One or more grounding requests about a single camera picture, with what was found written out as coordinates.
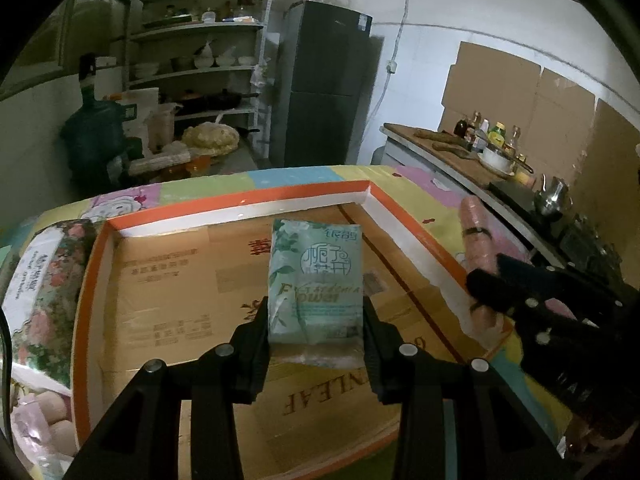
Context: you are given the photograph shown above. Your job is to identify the black refrigerator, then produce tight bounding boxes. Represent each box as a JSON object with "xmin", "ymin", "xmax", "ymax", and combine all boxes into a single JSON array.
[{"xmin": 269, "ymin": 1, "xmax": 372, "ymax": 167}]

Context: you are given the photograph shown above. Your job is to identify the beige plush bear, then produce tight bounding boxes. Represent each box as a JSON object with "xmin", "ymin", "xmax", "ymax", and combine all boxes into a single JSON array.
[{"xmin": 10, "ymin": 391, "xmax": 78, "ymax": 479}]

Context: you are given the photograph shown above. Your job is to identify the metal storage shelf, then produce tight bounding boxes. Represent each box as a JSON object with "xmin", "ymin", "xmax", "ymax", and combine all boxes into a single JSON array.
[{"xmin": 125, "ymin": 0, "xmax": 273, "ymax": 158}]

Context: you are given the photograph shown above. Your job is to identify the yellow dough pile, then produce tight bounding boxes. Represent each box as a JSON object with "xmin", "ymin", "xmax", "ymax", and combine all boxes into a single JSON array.
[{"xmin": 181, "ymin": 122, "xmax": 240, "ymax": 157}]

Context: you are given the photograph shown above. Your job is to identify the orange rimmed cardboard tray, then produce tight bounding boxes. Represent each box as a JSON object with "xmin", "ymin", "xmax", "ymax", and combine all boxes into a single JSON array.
[{"xmin": 71, "ymin": 179, "xmax": 516, "ymax": 476}]

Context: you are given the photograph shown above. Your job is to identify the cardboard wall sheets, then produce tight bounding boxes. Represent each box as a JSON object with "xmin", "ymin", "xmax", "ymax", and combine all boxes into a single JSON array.
[{"xmin": 440, "ymin": 42, "xmax": 639, "ymax": 246}]

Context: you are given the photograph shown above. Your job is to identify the kitchen counter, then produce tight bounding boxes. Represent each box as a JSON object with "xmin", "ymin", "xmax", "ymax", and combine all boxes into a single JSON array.
[{"xmin": 381, "ymin": 122, "xmax": 622, "ymax": 274}]

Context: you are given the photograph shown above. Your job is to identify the small green floral tissue pack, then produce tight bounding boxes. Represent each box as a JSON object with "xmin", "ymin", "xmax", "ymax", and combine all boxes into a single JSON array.
[{"xmin": 268, "ymin": 219, "xmax": 364, "ymax": 344}]

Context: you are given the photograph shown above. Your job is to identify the pink towel with hair tie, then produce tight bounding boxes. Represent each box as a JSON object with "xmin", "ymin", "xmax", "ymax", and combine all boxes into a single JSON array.
[{"xmin": 459, "ymin": 195, "xmax": 499, "ymax": 335}]

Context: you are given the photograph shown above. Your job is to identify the white bowl on counter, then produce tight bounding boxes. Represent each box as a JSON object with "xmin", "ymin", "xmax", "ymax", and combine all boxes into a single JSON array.
[{"xmin": 477, "ymin": 146, "xmax": 514, "ymax": 177}]

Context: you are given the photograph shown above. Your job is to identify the large floral tissue pack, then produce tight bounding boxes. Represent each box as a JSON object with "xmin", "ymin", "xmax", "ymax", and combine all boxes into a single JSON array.
[{"xmin": 2, "ymin": 219, "xmax": 96, "ymax": 396}]

